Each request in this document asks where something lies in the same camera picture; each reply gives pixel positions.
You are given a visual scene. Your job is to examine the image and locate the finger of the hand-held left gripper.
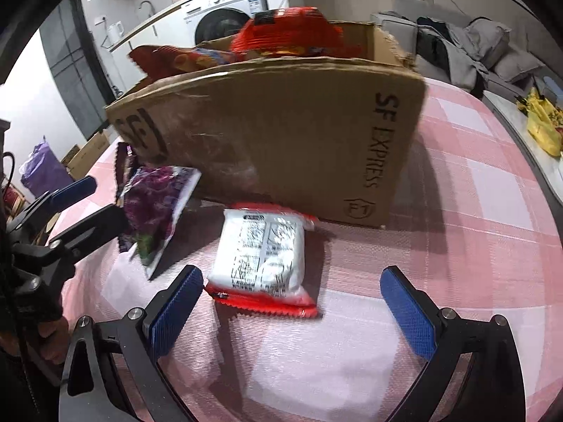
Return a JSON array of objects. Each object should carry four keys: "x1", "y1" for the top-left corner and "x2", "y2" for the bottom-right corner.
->
[
  {"x1": 48, "y1": 203, "x2": 132, "y2": 252},
  {"x1": 9, "y1": 176, "x2": 98, "y2": 231}
]

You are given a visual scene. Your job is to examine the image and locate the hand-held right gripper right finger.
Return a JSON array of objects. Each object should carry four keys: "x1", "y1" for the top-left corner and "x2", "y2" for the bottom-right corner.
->
[{"x1": 379, "y1": 265, "x2": 526, "y2": 422}]

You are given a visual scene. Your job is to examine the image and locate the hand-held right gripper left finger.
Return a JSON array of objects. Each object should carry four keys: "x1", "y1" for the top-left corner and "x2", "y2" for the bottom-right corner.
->
[{"x1": 57, "y1": 265, "x2": 205, "y2": 422}]

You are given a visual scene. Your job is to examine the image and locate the purple snack packet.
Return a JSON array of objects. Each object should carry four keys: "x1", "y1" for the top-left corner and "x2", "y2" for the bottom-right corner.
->
[{"x1": 118, "y1": 165, "x2": 202, "y2": 280}]

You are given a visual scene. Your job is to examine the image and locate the white and red noodle packet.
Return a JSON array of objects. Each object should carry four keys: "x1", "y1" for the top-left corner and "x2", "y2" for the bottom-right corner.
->
[{"x1": 204, "y1": 202, "x2": 320, "y2": 318}]

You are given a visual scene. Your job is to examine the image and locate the red chips bag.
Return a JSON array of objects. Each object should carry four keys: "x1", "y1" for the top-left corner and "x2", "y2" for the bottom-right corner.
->
[{"x1": 128, "y1": 45, "x2": 247, "y2": 81}]

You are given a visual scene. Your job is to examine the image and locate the large printed cardboard box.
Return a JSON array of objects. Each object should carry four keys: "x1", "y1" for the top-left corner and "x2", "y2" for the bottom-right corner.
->
[{"x1": 105, "y1": 20, "x2": 428, "y2": 229}]

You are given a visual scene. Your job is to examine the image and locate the red packet with black label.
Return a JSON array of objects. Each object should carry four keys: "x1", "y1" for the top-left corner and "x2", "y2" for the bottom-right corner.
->
[{"x1": 231, "y1": 6, "x2": 344, "y2": 59}]

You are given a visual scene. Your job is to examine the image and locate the person's left hand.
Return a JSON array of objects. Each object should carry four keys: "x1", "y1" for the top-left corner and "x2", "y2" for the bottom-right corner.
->
[{"x1": 33, "y1": 314, "x2": 72, "y2": 366}]

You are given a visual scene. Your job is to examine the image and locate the purple plastic bag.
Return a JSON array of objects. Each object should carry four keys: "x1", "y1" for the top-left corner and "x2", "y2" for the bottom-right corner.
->
[{"x1": 20, "y1": 141, "x2": 73, "y2": 198}]

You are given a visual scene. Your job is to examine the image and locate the open cardboard carton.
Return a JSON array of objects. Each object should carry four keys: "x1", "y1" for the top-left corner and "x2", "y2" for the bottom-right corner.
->
[{"x1": 66, "y1": 129, "x2": 113, "y2": 181}]

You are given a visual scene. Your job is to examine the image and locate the dark brown snack packet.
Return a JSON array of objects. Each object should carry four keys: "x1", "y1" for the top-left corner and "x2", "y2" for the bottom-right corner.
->
[{"x1": 113, "y1": 142, "x2": 139, "y2": 205}]

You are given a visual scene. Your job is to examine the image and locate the pink checked tablecloth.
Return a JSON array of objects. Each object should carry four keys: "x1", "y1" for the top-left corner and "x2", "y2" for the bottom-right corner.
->
[{"x1": 57, "y1": 77, "x2": 563, "y2": 422}]

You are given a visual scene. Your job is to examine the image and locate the white counter cabinet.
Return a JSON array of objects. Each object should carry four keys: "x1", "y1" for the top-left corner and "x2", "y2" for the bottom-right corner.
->
[{"x1": 108, "y1": 0, "x2": 198, "y2": 102}]

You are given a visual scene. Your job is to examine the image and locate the curved metal faucet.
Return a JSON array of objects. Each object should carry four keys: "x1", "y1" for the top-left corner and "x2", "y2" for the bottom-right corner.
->
[{"x1": 138, "y1": 1, "x2": 158, "y2": 36}]

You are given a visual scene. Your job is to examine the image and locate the white washing machine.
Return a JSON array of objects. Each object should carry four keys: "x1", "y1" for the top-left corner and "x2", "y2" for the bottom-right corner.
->
[{"x1": 178, "y1": 0, "x2": 269, "y2": 47}]

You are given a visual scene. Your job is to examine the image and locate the yellow plastic bag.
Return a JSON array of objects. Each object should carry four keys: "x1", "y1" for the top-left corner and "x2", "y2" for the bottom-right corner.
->
[{"x1": 517, "y1": 88, "x2": 563, "y2": 156}]

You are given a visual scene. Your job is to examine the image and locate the black clothing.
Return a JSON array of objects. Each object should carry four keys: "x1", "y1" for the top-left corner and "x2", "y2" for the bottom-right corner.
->
[{"x1": 416, "y1": 17, "x2": 454, "y2": 66}]

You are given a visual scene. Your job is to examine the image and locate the grey cushion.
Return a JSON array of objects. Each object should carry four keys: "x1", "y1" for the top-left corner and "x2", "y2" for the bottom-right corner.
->
[
  {"x1": 493, "y1": 50, "x2": 544, "y2": 84},
  {"x1": 466, "y1": 18, "x2": 513, "y2": 64}
]

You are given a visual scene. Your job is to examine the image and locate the grey sofa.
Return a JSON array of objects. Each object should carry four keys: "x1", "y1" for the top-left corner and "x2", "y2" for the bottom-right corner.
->
[{"x1": 372, "y1": 0, "x2": 546, "y2": 102}]

